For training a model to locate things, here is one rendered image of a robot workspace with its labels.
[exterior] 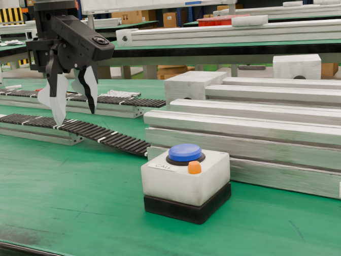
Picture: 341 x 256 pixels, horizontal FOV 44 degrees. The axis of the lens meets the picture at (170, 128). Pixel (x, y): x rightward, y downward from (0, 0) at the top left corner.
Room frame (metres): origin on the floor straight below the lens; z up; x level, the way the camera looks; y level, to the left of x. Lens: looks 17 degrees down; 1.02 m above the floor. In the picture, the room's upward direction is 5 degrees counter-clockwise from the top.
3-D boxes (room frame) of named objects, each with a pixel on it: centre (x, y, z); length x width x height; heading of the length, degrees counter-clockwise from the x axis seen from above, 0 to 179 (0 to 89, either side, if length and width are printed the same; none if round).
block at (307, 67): (0.95, -0.29, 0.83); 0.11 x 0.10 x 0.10; 165
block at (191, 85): (0.83, -0.05, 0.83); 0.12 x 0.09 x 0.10; 146
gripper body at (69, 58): (0.78, 0.19, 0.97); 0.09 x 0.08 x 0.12; 56
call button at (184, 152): (0.48, -0.01, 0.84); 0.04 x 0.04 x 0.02
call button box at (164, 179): (0.49, -0.02, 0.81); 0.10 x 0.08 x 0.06; 146
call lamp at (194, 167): (0.44, -0.02, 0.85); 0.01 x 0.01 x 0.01
